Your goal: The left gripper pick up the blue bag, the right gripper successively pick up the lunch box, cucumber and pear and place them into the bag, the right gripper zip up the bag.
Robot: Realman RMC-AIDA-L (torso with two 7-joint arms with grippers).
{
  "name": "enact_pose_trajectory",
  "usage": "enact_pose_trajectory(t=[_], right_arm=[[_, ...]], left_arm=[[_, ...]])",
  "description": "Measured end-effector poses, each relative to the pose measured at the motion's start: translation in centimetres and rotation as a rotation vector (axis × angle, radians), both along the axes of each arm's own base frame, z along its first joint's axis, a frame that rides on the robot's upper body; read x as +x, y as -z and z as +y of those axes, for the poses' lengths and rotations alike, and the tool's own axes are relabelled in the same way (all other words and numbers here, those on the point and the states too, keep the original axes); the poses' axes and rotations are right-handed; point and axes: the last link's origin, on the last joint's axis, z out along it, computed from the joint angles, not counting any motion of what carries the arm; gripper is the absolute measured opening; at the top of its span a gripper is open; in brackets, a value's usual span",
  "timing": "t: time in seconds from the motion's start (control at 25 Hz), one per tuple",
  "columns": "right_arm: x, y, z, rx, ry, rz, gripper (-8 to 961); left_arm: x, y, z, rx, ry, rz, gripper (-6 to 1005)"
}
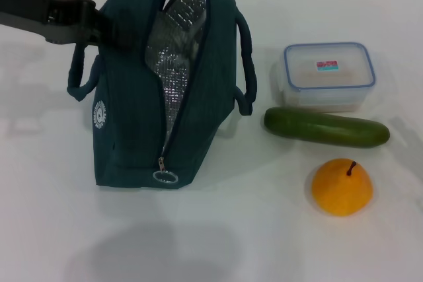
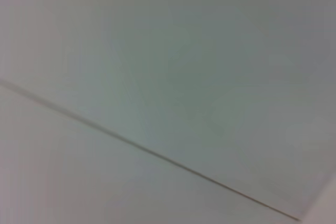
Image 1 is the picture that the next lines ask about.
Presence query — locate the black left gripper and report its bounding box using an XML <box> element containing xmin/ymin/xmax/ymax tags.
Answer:
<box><xmin>0</xmin><ymin>0</ymin><xmax>137</xmax><ymax>52</ymax></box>

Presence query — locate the dark teal insulated lunch bag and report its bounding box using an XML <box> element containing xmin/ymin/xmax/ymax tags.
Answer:
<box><xmin>67</xmin><ymin>0</ymin><xmax>258</xmax><ymax>192</ymax></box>

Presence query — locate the clear container with blue lid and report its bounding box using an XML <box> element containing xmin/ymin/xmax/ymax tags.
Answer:
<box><xmin>276</xmin><ymin>42</ymin><xmax>377</xmax><ymax>113</ymax></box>

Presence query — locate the green cucumber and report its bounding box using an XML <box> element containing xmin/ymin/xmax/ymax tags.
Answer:
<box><xmin>263</xmin><ymin>106</ymin><xmax>391</xmax><ymax>149</ymax></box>

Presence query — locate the orange yellow pear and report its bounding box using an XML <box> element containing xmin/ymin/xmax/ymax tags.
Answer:
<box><xmin>311</xmin><ymin>159</ymin><xmax>375</xmax><ymax>218</ymax></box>

